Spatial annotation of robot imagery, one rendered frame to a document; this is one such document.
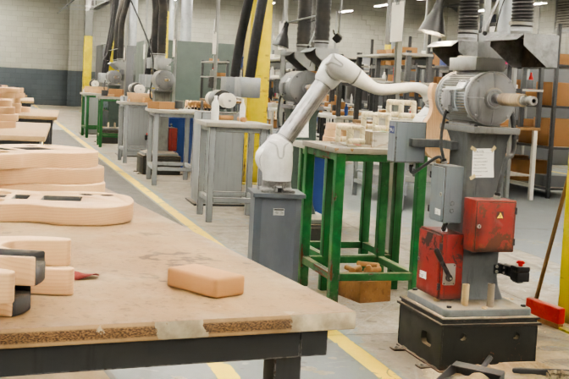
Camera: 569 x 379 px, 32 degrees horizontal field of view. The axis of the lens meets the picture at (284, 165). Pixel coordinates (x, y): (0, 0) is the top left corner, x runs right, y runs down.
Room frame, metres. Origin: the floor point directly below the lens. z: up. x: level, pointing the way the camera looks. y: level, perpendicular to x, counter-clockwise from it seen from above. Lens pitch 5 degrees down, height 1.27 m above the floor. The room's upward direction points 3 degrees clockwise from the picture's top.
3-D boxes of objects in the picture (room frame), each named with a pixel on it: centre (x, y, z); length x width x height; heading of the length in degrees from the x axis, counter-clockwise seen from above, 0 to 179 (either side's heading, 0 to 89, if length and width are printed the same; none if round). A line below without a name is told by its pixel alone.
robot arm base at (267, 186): (5.26, 0.03, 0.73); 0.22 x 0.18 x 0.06; 9
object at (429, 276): (4.68, -0.76, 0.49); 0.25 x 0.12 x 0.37; 17
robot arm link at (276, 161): (5.29, 0.04, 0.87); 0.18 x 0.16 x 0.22; 12
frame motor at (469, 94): (4.79, -0.89, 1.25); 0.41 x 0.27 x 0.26; 17
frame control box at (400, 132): (4.80, -0.63, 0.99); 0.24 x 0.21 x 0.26; 17
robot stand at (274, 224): (5.28, 0.04, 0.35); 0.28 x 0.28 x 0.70; 9
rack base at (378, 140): (5.89, -0.53, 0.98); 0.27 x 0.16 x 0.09; 20
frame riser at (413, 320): (4.73, -0.91, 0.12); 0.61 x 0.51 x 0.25; 107
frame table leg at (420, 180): (5.73, -0.79, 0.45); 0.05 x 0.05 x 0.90; 17
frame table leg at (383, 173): (6.26, -0.63, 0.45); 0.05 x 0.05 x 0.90; 17
